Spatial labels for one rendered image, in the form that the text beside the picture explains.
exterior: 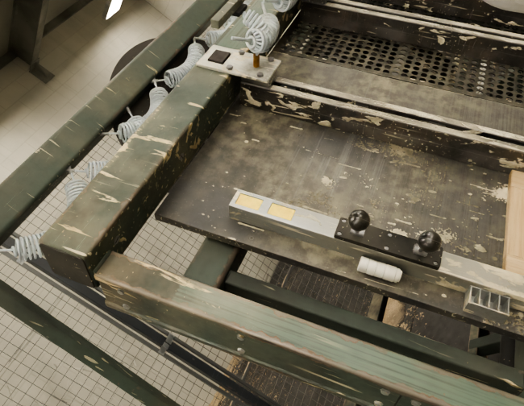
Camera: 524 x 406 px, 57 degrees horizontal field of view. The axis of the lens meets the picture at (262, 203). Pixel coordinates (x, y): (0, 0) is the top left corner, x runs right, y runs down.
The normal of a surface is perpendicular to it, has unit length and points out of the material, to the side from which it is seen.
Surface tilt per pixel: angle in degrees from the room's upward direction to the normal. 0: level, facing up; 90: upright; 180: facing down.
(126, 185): 59
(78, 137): 90
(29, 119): 90
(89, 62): 90
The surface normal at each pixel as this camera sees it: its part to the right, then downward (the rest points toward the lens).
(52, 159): 0.49, -0.43
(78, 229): 0.02, -0.67
